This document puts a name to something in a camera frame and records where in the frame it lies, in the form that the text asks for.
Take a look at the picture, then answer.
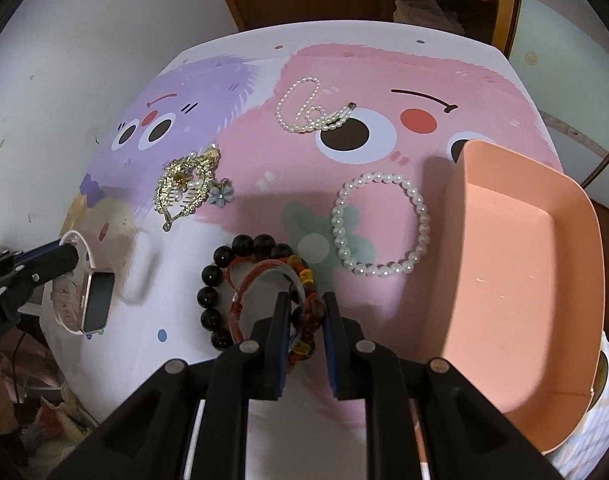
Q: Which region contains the amber bead bracelet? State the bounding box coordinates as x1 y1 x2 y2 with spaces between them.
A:
278 253 327 374

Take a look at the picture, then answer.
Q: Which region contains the black bead bracelet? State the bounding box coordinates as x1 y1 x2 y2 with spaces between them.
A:
196 233 317 361

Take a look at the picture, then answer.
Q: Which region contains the red string bracelet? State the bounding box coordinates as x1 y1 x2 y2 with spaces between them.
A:
225 254 305 346

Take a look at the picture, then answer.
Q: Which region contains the blue flower earring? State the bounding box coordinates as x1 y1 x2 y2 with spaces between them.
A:
207 179 235 208

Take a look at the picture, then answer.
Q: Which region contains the gold pearl hair clip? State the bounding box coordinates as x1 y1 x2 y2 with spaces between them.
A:
152 144 221 233

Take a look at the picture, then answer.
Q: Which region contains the cartoon monster table mat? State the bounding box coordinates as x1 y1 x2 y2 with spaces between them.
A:
38 19 566 480

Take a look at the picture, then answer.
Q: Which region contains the pink plastic tray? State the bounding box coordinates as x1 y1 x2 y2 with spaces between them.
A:
418 140 606 453

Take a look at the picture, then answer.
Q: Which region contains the folded cloth on shelf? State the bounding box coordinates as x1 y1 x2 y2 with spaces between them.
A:
393 0 466 36

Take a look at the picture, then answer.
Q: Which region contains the white pearl bracelet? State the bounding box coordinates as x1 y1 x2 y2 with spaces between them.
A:
330 171 431 278

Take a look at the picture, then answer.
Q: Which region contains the white pearl necklace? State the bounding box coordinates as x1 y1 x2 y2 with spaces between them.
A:
275 76 357 136

